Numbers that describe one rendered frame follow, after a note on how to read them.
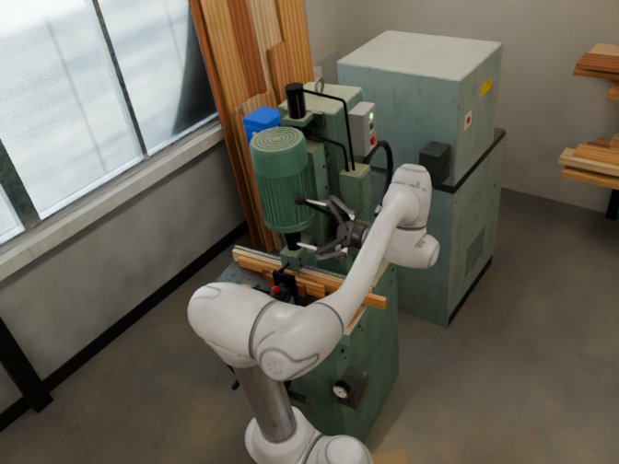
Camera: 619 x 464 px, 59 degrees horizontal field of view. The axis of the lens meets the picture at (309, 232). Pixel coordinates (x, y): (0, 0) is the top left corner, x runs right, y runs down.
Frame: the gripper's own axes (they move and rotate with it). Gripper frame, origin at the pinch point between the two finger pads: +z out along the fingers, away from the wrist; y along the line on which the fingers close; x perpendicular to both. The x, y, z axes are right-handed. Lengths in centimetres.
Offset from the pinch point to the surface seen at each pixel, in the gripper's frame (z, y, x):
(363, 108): -0.2, 41.4, -22.2
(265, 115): 73, 42, -75
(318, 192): 7.2, 10.0, -17.4
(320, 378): 0, -58, -38
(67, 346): 154, -99, -56
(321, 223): 7.3, -0.2, -24.9
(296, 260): 10.7, -14.6, -18.9
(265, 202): 16.3, 3.4, -0.3
